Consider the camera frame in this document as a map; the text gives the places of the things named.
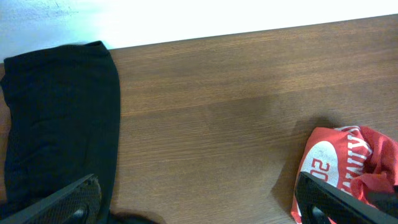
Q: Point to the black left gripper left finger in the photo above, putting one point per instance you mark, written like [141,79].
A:
[78,202]

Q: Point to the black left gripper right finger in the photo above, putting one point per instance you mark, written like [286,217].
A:
[320,202]

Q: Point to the red orange t-shirt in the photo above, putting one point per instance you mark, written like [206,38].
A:
[353,159]

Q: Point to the black garment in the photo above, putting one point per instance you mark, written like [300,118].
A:
[65,106]

